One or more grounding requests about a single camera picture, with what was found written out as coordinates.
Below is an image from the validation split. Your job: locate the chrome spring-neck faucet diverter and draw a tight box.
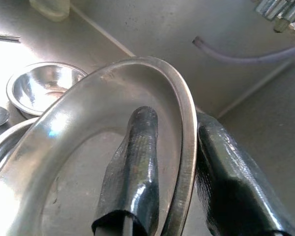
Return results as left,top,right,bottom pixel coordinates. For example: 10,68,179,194
254,0,295,33

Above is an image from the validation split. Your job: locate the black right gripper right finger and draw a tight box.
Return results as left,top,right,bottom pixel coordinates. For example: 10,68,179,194
195,110,295,236

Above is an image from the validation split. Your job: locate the thin steel rod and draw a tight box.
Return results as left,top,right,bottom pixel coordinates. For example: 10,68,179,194
0,34,22,43

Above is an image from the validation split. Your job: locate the small steel bowl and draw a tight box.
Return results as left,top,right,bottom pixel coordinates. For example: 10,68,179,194
6,61,89,117

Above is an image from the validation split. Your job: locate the round steel plate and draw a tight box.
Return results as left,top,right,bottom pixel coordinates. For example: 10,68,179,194
0,56,199,236
0,116,41,183

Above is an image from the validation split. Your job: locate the clear purple drain tube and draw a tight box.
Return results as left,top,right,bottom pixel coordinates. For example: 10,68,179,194
192,36,295,65

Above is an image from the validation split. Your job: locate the stainless steel sink basin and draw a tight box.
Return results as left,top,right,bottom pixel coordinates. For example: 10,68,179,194
0,0,295,236

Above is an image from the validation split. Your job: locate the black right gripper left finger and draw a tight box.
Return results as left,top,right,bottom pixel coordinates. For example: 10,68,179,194
91,106,161,236

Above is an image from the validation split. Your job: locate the clear plastic soap bottle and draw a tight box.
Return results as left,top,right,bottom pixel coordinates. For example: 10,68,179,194
29,0,71,23

